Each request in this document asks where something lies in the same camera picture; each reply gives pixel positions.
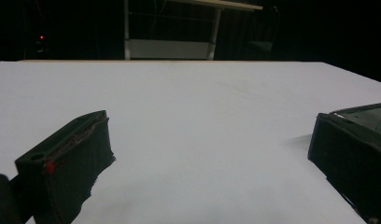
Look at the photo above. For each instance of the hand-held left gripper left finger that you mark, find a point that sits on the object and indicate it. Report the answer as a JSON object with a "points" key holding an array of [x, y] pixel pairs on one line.
{"points": [[70, 161]]}

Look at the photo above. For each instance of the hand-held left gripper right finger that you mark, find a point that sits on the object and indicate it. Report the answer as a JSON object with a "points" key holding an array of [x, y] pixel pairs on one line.
{"points": [[344, 155]]}

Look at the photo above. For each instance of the dark chair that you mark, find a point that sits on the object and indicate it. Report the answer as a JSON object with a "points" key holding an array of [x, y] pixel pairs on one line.
{"points": [[262, 37]]}

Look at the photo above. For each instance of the dark device with red light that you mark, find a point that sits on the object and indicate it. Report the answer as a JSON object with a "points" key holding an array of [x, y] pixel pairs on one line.
{"points": [[41, 42]]}

